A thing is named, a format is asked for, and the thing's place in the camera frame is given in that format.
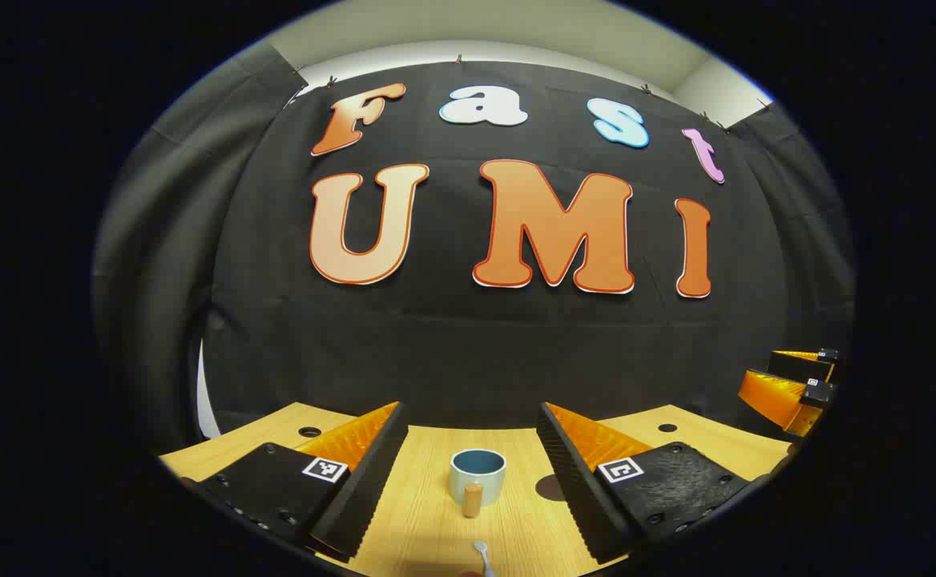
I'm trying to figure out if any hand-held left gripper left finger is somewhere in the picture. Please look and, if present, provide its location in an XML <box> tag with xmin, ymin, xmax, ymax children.
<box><xmin>182</xmin><ymin>401</ymin><xmax>410</xmax><ymax>562</ymax></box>

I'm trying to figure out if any light blue cup wooden handle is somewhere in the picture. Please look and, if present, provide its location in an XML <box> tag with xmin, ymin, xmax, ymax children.
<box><xmin>450</xmin><ymin>448</ymin><xmax>507</xmax><ymax>518</ymax></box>

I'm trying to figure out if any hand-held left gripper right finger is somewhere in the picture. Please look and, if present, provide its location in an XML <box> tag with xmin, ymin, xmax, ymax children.
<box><xmin>535</xmin><ymin>401</ymin><xmax>751</xmax><ymax>565</ymax></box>

